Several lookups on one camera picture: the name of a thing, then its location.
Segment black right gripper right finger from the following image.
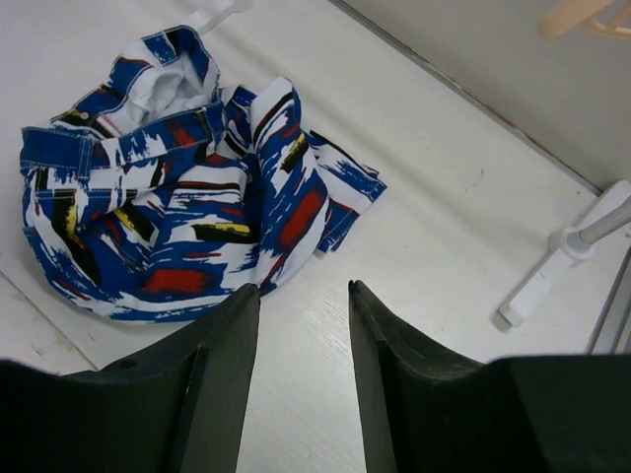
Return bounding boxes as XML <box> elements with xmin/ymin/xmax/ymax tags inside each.
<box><xmin>348</xmin><ymin>280</ymin><xmax>493</xmax><ymax>472</ymax></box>

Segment beige wooden hanger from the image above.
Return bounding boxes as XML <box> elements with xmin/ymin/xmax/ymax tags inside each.
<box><xmin>537</xmin><ymin>0</ymin><xmax>630</xmax><ymax>40</ymax></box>

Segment blue patterned trousers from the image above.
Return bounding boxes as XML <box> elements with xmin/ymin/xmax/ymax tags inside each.
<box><xmin>20</xmin><ymin>26</ymin><xmax>386</xmax><ymax>323</ymax></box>

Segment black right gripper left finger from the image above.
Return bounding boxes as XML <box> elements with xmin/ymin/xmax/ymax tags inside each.
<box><xmin>64</xmin><ymin>284</ymin><xmax>260</xmax><ymax>472</ymax></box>

